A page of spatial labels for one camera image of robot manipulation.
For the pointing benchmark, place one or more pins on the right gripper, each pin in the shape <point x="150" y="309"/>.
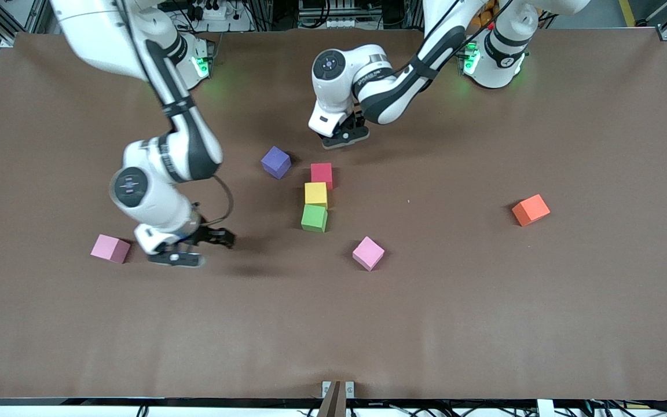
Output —
<point x="211" y="234"/>

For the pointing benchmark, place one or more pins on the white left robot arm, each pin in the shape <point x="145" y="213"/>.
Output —
<point x="333" y="92"/>

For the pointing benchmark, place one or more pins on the bag of orange items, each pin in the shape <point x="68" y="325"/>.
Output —
<point x="484" y="14"/>

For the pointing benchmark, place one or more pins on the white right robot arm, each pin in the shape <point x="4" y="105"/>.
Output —
<point x="96" y="35"/>

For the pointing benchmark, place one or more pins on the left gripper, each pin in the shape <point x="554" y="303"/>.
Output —
<point x="358" y="121"/>

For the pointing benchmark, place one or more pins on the pale pink foam block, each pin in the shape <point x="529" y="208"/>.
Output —
<point x="107" y="248"/>

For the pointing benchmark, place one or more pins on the white power strip with plugs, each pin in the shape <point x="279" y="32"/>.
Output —
<point x="217" y="11"/>

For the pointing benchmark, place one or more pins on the red foam block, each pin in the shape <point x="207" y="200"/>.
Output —
<point x="322" y="175"/>

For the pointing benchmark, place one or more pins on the orange foam block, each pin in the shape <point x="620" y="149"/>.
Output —
<point x="530" y="209"/>

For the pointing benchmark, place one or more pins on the yellow foam block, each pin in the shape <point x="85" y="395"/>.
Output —
<point x="316" y="194"/>

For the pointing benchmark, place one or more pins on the long white power strip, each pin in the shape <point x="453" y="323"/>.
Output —
<point x="333" y="23"/>

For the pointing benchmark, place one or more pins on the grey bracket with brown post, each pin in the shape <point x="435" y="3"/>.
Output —
<point x="337" y="397"/>

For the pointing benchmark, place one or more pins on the purple foam block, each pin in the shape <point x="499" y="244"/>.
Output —
<point x="276" y="163"/>

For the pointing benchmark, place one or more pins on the brown table mat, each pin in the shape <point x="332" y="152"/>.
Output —
<point x="333" y="324"/>

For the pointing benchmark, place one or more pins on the green foam block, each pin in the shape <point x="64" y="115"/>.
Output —
<point x="314" y="219"/>

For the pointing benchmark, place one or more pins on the bright pink foam block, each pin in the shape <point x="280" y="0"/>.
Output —
<point x="368" y="253"/>

